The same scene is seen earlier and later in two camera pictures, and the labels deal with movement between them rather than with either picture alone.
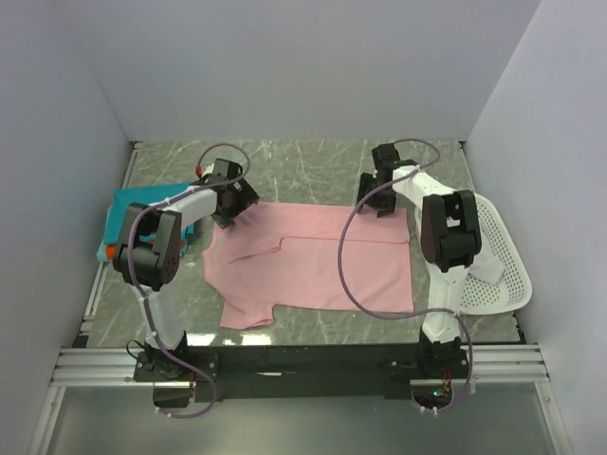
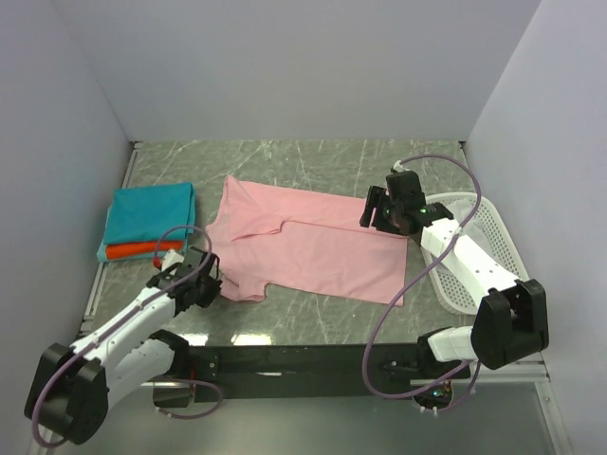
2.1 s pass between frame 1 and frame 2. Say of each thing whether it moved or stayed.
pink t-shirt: moved
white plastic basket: stayed
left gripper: moved
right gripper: moved
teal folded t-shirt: stayed
